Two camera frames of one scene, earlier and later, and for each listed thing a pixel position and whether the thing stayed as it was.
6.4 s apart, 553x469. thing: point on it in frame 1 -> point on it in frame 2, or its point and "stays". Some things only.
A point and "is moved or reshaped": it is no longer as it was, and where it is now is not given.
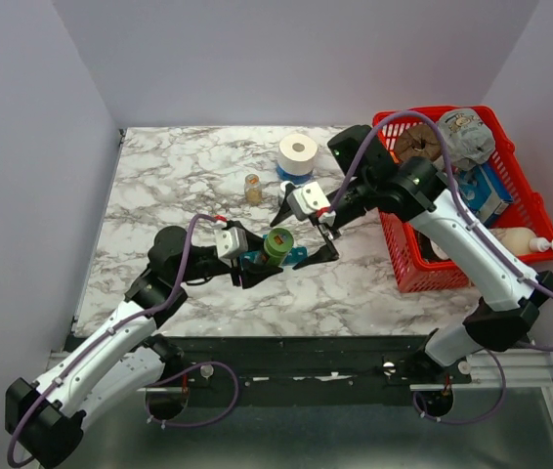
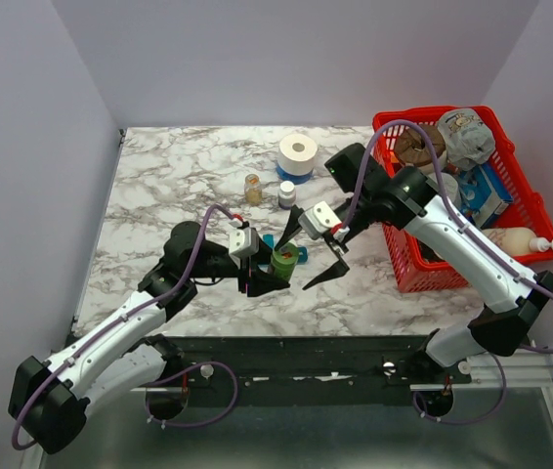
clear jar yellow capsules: x=253 y=189 stays
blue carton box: x=484 y=191 stays
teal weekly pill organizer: x=295 y=255 is moved or reshaped
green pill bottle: x=278 y=243 is moved or reshaped
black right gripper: x=324 y=254 -> x=336 y=271
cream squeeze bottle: x=515 y=240 stays
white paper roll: x=296 y=153 stays
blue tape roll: x=295 y=178 stays
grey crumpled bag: x=469 y=141 stays
